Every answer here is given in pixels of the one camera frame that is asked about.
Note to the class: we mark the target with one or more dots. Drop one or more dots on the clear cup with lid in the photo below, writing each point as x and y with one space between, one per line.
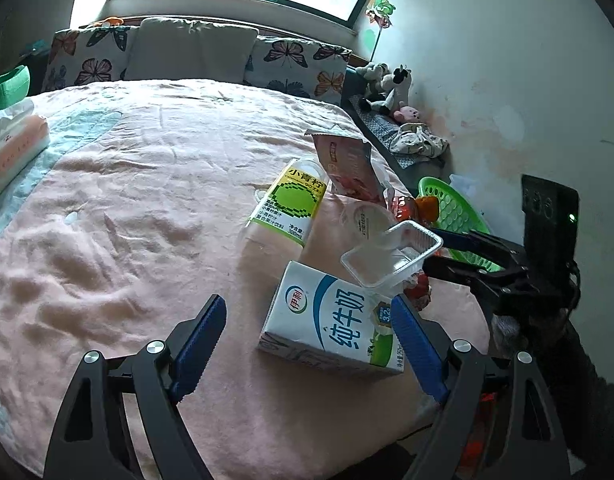
367 217

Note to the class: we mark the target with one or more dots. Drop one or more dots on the crumpled patterned cloth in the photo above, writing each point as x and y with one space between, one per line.
417 140

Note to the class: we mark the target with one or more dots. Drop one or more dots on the pink plush toy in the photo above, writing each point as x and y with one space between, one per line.
408 112

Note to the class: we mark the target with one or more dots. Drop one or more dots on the pink blanket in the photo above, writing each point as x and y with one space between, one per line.
137 210

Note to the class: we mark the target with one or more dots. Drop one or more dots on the clear bottle with orange cap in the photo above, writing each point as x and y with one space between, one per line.
427 206

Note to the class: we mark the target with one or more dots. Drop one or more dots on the grey plush toy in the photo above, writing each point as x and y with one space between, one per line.
373 74

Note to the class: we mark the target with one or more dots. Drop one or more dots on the grey patterned mat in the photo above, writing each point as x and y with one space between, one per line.
377 125

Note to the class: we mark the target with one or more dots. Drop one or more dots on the white pillow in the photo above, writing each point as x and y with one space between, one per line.
192 50

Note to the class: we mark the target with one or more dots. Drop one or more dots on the butterfly print pillow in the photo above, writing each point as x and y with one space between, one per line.
87 57
297 65

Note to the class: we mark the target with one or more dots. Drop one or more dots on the green plastic container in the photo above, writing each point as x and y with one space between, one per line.
7 87

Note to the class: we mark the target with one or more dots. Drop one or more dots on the tissue pack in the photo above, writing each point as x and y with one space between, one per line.
12 145

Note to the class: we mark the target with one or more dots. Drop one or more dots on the person's right forearm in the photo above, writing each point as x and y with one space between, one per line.
587 385

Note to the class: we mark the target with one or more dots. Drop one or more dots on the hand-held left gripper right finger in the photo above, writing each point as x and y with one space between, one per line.
417 350

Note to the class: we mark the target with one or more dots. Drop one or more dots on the pink snack packet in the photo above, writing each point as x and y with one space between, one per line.
347 165

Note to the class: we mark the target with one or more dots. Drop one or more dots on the green label plastic bottle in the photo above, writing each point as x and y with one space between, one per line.
287 200

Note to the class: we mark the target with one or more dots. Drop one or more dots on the white and blue milk carton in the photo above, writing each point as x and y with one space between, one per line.
327 320

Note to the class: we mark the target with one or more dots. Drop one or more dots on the black and white cow plush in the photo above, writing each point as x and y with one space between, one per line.
394 85

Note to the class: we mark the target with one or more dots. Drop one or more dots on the clear plastic tray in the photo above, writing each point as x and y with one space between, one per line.
382 260

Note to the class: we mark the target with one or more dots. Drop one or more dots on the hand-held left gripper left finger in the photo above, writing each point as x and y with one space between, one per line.
202 345

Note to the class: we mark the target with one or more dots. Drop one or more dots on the orange plush toy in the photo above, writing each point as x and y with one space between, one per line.
109 22

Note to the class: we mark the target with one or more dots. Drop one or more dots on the small red packet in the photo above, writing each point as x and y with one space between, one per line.
419 295

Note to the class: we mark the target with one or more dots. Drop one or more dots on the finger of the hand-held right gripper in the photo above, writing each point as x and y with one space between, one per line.
452 271
452 238

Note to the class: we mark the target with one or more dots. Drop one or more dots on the green plastic basket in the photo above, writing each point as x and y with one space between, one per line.
452 205

